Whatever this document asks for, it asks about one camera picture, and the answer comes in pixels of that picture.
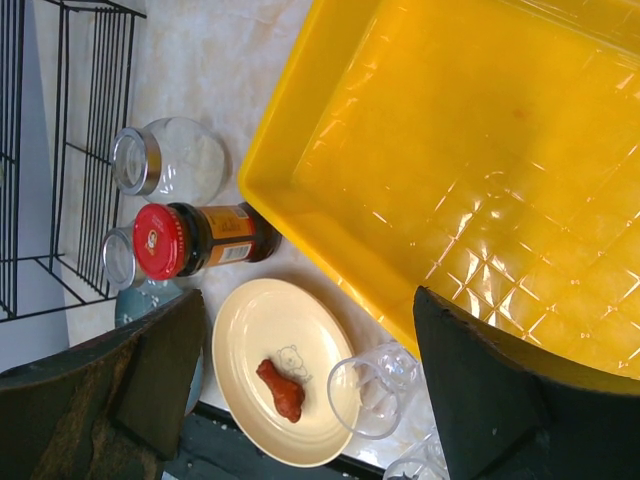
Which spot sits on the small glass cup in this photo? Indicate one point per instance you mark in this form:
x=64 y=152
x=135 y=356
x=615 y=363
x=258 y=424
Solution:
x=425 y=460
x=370 y=392

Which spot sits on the cream ceramic plate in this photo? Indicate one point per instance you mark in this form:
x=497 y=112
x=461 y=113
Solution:
x=273 y=348

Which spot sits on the black wire rack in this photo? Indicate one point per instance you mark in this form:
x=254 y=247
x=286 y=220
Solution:
x=93 y=70

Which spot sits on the yellow plastic tray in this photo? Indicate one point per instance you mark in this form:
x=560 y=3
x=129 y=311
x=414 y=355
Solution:
x=487 y=150

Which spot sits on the left small glass cup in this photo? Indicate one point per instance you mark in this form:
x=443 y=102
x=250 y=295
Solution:
x=370 y=392

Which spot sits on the middle small glass cup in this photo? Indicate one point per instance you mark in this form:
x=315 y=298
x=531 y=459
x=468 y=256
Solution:
x=425 y=460

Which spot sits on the glass jar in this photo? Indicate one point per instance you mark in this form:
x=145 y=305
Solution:
x=119 y=261
x=172 y=159

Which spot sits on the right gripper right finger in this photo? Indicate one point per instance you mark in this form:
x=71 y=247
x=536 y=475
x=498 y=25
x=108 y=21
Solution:
x=506 y=409

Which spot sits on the red-lidded sauce jar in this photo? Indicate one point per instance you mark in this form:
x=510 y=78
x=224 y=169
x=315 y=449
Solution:
x=179 y=240

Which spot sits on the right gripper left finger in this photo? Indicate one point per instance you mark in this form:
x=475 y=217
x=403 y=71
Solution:
x=109 y=408

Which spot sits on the chicken drumstick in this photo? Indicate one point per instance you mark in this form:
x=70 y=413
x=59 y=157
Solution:
x=288 y=396

